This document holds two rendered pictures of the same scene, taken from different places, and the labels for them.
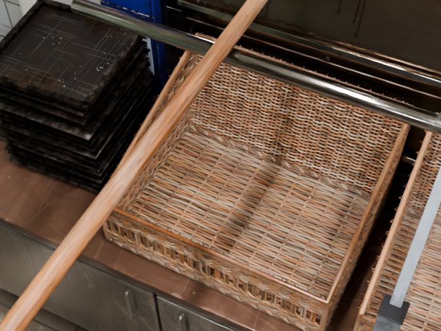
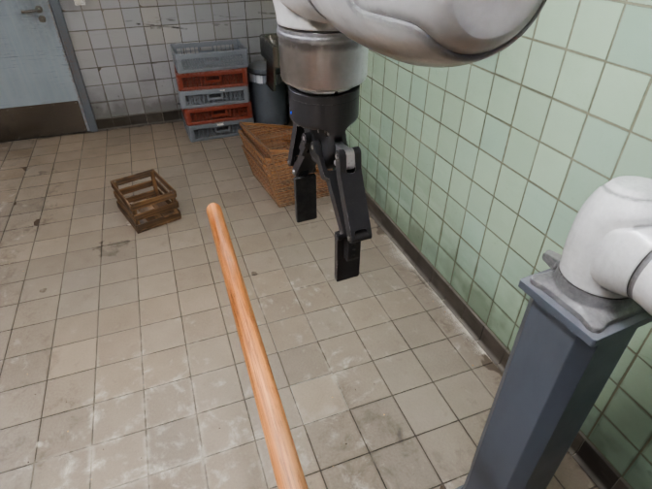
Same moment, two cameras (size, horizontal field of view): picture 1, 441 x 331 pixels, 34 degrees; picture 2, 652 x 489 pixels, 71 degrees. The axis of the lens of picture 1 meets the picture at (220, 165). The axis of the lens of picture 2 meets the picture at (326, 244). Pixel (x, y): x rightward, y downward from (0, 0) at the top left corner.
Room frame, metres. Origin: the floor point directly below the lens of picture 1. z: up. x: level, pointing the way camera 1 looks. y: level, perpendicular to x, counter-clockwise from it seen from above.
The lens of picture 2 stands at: (0.78, 0.02, 1.67)
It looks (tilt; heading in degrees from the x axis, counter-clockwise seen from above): 36 degrees down; 132
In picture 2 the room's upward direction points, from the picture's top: straight up
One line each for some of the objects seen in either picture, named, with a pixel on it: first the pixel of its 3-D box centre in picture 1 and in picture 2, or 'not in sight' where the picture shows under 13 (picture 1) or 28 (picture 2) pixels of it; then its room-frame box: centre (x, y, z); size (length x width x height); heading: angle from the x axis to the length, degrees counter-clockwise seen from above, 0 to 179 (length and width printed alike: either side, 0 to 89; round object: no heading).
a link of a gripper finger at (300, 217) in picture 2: not in sight; (306, 198); (0.39, 0.41, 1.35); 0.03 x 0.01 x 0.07; 65
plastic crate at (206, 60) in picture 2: not in sight; (209, 55); (-2.76, 2.45, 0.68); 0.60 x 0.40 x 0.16; 62
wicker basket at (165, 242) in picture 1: (254, 175); not in sight; (1.01, -0.08, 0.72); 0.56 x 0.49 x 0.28; 61
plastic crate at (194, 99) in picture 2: not in sight; (211, 90); (-2.77, 2.44, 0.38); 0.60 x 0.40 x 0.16; 60
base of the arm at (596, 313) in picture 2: not in sight; (585, 278); (0.69, 0.97, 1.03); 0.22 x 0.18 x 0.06; 156
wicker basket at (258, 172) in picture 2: not in sight; (285, 170); (-1.49, 2.10, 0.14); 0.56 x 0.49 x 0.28; 158
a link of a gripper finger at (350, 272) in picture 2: not in sight; (347, 254); (0.51, 0.35, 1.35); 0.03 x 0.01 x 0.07; 65
